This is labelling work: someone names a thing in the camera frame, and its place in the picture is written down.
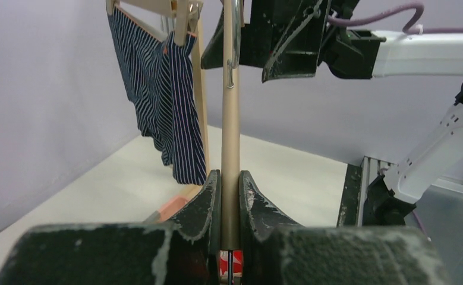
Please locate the dark striped boxer shorts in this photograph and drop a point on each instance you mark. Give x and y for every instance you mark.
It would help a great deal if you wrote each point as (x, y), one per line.
(158, 81)

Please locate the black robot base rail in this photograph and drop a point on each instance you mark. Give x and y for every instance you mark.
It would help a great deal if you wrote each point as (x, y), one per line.
(357, 179)

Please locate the wooden hanger holding striped boxers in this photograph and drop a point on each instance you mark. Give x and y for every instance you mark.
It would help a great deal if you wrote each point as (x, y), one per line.
(186, 14)

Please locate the wooden hanger holding red underwear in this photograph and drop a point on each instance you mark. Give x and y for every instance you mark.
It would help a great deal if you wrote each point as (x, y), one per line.
(230, 154)

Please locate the red printed underwear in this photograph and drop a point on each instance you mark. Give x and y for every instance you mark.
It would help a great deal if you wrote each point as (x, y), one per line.
(236, 260)

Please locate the pink perforated plastic basket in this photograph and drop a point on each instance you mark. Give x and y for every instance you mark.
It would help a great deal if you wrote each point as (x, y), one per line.
(167, 210)

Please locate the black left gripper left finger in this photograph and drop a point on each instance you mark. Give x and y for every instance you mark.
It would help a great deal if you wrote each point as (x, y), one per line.
(199, 221)

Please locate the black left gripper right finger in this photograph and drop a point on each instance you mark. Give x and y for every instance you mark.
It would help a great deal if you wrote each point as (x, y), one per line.
(260, 218)

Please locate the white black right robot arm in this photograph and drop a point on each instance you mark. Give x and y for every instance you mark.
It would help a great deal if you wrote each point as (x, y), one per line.
(298, 136)

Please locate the wooden clothes rack frame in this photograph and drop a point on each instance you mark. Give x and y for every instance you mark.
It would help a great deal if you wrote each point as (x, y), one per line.
(200, 97)

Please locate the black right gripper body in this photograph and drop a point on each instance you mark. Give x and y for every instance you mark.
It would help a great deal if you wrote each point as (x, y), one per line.
(349, 54)

